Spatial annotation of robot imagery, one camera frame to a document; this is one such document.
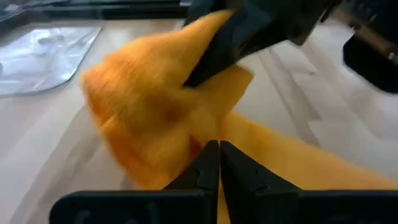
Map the clear plastic basket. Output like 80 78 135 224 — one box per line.
0 26 103 97

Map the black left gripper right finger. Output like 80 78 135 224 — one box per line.
220 140 302 224

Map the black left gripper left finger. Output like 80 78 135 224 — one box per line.
163 139 221 224

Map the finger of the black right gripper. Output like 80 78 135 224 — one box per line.
182 2 299 88

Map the orange microfiber towel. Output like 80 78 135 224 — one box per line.
80 9 398 224

